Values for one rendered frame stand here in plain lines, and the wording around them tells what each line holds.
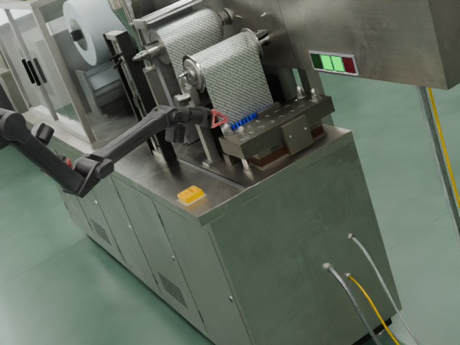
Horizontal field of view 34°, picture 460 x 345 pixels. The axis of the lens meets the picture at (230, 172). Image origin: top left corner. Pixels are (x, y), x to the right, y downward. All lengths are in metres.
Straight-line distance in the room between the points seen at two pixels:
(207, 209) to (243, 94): 0.50
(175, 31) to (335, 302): 1.18
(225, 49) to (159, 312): 1.60
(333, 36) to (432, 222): 1.57
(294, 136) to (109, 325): 1.71
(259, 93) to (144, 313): 1.54
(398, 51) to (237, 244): 0.83
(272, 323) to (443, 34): 1.20
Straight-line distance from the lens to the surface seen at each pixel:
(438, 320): 3.15
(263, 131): 2.56
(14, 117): 2.01
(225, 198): 2.48
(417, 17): 2.13
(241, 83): 2.71
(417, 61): 2.19
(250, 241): 2.55
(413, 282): 3.40
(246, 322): 2.67
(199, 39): 2.89
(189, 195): 2.55
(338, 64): 2.49
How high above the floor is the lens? 1.91
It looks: 22 degrees down
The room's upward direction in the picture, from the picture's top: 20 degrees counter-clockwise
